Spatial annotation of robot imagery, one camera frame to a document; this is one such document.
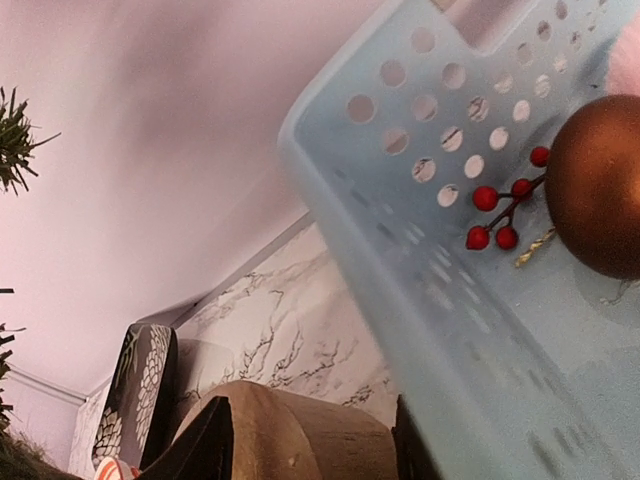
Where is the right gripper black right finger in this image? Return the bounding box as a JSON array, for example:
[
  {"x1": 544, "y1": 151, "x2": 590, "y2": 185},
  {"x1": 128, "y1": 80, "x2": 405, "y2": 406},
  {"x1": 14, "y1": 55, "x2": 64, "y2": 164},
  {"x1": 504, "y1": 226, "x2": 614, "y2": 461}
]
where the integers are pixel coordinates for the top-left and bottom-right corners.
[{"x1": 391, "y1": 395, "x2": 442, "y2": 480}]

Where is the black floral square plate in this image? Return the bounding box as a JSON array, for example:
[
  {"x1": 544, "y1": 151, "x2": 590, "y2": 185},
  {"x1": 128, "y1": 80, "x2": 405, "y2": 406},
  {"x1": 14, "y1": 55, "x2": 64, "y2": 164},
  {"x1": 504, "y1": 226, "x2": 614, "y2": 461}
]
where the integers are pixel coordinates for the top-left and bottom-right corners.
[{"x1": 91, "y1": 323, "x2": 178, "y2": 469}]

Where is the light blue perforated basket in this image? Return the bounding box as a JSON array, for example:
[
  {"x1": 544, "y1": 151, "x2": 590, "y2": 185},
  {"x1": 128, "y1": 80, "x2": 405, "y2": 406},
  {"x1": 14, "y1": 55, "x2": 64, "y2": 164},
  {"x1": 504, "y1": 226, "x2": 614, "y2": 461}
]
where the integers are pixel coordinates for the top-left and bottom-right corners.
[{"x1": 278, "y1": 1, "x2": 639, "y2": 479}]

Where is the copper bauble ornament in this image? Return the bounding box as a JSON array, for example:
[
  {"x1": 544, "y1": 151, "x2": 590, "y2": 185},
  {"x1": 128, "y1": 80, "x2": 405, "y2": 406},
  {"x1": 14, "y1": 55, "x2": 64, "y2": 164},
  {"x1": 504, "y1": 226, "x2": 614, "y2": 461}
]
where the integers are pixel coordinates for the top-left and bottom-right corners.
[{"x1": 544, "y1": 94, "x2": 639, "y2": 280}]

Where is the orange white patterned bowl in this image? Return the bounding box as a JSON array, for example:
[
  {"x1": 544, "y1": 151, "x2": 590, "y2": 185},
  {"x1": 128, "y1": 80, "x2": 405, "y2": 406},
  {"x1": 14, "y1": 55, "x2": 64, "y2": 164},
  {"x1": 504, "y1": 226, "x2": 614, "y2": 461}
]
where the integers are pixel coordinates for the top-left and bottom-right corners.
[{"x1": 94, "y1": 457, "x2": 141, "y2": 480}]

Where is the red berry sprig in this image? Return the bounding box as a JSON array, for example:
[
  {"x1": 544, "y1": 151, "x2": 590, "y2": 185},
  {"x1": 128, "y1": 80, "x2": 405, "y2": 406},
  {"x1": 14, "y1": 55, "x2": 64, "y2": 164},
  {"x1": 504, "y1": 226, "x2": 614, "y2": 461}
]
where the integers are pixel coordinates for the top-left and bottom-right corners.
[{"x1": 465, "y1": 146, "x2": 551, "y2": 251}]

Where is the small green christmas tree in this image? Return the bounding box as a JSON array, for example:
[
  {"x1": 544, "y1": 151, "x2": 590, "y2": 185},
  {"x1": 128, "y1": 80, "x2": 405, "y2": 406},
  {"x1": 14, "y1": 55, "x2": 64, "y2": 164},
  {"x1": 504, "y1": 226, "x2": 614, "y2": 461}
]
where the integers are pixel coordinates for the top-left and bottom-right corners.
[{"x1": 0, "y1": 85, "x2": 401, "y2": 480}]

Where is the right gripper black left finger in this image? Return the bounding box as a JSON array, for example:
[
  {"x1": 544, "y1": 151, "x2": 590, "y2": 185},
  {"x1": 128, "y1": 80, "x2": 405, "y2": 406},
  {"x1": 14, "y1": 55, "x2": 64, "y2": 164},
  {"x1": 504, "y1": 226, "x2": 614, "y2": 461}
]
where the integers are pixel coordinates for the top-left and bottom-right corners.
[{"x1": 139, "y1": 396, "x2": 233, "y2": 480}]

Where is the pink pompom ornament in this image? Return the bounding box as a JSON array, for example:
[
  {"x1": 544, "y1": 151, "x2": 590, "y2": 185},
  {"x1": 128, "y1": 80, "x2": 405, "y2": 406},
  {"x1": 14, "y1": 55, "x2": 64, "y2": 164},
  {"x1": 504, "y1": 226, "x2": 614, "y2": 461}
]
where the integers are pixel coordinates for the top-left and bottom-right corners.
[{"x1": 605, "y1": 13, "x2": 640, "y2": 96}]

